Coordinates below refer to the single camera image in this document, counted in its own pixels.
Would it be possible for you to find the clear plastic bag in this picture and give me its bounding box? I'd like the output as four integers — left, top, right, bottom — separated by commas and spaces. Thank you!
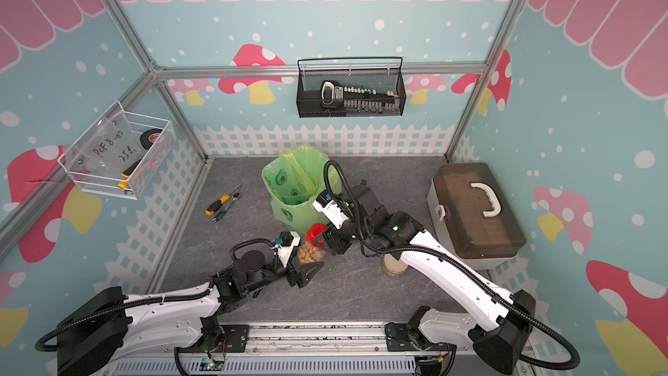
68, 112, 146, 186

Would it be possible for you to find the brown lid storage box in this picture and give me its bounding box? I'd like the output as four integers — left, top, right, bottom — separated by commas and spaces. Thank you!
427, 163, 526, 271

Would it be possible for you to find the white wire wall basket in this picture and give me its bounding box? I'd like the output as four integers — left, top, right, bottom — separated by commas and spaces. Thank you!
57, 102, 176, 200

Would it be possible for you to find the socket set in basket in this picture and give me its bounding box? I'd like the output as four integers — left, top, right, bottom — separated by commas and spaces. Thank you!
319, 81, 402, 113

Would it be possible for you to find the green bag trash bin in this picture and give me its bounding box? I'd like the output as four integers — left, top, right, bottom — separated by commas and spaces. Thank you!
262, 144, 329, 235

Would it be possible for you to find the yellow black tool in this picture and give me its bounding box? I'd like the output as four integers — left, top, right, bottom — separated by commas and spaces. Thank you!
118, 160, 141, 190

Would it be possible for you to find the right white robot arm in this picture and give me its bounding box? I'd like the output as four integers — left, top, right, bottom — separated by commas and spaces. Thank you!
313, 160, 581, 375

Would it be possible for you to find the beige lid jar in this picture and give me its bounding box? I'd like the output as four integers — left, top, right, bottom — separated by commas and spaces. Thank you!
382, 254, 408, 278

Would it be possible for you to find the black tape roll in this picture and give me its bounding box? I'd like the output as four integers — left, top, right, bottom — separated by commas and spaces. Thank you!
139, 128, 163, 151

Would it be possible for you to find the yellow handle screwdriver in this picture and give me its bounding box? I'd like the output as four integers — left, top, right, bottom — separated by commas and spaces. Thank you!
205, 184, 242, 217

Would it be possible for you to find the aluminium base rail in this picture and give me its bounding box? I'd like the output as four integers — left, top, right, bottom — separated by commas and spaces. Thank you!
111, 319, 533, 376

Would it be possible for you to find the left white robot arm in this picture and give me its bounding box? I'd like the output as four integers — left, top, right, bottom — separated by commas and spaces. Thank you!
35, 232, 324, 375

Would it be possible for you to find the black mesh wall basket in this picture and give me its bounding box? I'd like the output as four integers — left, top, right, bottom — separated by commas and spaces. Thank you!
296, 57, 406, 118

